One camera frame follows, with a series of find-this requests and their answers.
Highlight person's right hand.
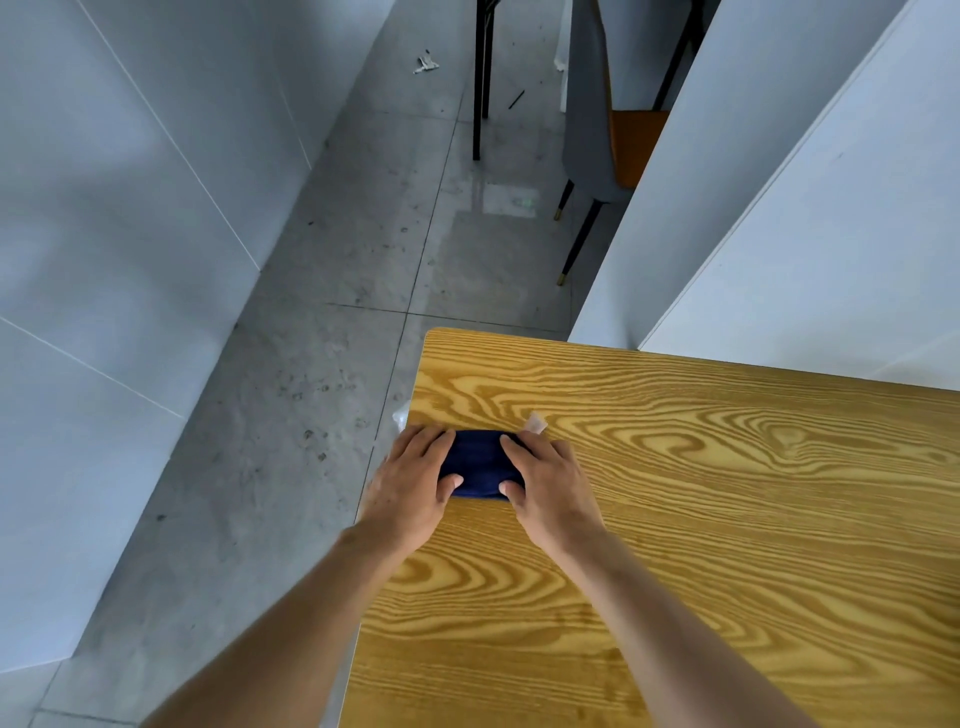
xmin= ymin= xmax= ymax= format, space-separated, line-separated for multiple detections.
xmin=498 ymin=432 xmax=609 ymax=558

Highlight person's left hand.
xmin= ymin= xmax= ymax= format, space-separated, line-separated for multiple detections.
xmin=357 ymin=423 xmax=465 ymax=558

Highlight dark blue cloth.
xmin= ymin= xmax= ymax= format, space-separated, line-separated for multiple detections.
xmin=438 ymin=429 xmax=528 ymax=501

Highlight person's right forearm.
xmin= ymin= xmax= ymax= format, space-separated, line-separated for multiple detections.
xmin=551 ymin=525 xmax=820 ymax=728

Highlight person's left forearm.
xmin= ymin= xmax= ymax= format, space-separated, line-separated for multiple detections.
xmin=141 ymin=522 xmax=421 ymax=728

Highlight grey chair with orange seat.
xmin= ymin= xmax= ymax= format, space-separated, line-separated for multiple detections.
xmin=553 ymin=0 xmax=723 ymax=288

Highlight black metal table legs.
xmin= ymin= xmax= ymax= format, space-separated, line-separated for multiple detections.
xmin=471 ymin=0 xmax=502 ymax=163

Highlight white partition panel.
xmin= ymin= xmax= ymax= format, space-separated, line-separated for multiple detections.
xmin=639 ymin=0 xmax=960 ymax=393
xmin=567 ymin=0 xmax=910 ymax=352

